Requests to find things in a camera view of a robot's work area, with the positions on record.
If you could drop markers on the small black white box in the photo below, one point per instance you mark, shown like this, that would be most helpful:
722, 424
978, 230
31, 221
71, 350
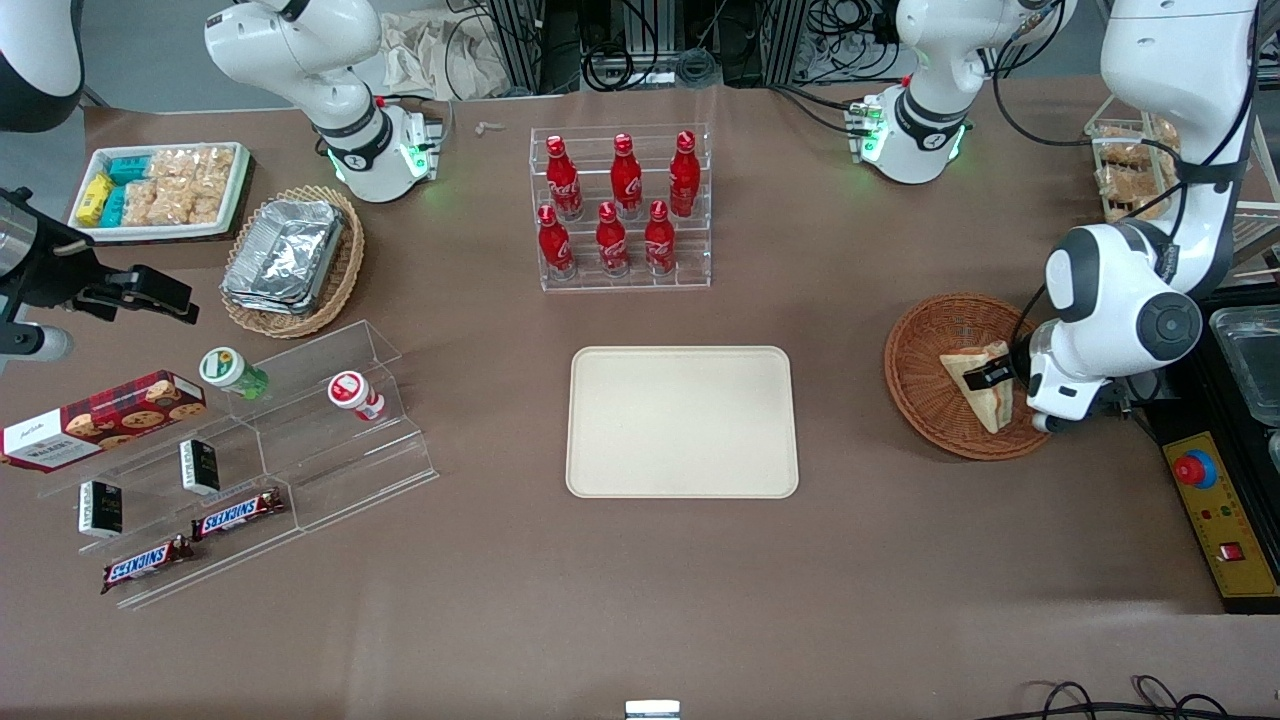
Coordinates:
100, 508
200, 466

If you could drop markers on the teal snack packet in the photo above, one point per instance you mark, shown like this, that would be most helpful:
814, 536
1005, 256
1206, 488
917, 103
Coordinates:
128, 168
113, 207

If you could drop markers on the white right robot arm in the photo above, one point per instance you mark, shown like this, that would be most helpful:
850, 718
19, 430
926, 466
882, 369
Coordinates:
300, 50

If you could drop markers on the green lidded cup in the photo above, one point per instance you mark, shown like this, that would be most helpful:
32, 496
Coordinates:
225, 368

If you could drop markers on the stacked aluminium foil containers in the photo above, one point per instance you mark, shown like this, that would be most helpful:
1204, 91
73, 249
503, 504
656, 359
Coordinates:
285, 255

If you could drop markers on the clear rice cracker bag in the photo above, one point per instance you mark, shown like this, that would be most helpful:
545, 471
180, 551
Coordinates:
142, 203
215, 161
172, 163
190, 202

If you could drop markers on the triangular sandwich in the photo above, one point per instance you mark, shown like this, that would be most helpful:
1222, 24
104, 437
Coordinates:
985, 412

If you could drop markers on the red lidded cup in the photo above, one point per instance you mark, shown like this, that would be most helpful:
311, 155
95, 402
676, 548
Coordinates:
350, 392

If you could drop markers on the clear acrylic stepped stand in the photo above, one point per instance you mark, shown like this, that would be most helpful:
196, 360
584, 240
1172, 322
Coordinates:
330, 460

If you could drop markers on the round brown wicker basket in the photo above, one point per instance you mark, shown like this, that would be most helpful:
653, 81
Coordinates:
920, 400

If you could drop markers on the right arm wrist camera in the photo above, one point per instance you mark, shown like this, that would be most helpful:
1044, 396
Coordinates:
35, 346

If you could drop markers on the red tartan cookie box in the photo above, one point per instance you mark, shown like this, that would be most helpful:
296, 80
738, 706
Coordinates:
100, 420

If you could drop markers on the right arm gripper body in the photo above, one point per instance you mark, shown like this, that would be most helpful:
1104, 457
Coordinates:
55, 267

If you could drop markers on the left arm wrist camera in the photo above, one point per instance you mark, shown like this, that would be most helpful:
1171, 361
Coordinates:
1045, 418

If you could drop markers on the yellow snack packet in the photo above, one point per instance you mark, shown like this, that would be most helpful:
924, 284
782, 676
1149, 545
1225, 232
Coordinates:
92, 198

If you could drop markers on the black yellow control box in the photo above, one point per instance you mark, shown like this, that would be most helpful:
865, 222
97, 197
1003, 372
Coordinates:
1225, 530

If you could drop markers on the white rectangular snack tray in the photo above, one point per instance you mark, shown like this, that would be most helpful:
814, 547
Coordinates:
238, 190

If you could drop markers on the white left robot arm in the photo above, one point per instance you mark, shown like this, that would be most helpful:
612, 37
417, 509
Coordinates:
1170, 60

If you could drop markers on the red cola bottle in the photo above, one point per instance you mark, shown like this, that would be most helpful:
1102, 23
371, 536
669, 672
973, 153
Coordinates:
562, 180
659, 240
611, 242
626, 178
684, 175
554, 243

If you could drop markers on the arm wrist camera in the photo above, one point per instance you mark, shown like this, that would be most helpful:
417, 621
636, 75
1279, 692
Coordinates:
1045, 418
35, 346

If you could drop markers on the crumpled brown paper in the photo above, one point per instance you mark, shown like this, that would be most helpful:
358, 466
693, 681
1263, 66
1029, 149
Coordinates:
430, 55

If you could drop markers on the clear acrylic bottle rack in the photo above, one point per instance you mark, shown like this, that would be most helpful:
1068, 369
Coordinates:
620, 283

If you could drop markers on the brown Snickers bar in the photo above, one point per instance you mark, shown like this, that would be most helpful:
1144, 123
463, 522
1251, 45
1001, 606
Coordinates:
238, 513
147, 563

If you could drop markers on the oval light wicker basket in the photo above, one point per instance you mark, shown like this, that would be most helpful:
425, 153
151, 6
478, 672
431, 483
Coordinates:
345, 270

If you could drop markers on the clear plastic container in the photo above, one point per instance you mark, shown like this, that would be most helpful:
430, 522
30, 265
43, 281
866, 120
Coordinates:
1250, 355

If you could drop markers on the small clear plastic piece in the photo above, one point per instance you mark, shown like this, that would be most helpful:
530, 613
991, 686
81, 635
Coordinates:
490, 127

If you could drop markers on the beige rectangular tray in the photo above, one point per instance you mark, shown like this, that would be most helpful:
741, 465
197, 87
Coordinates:
680, 420

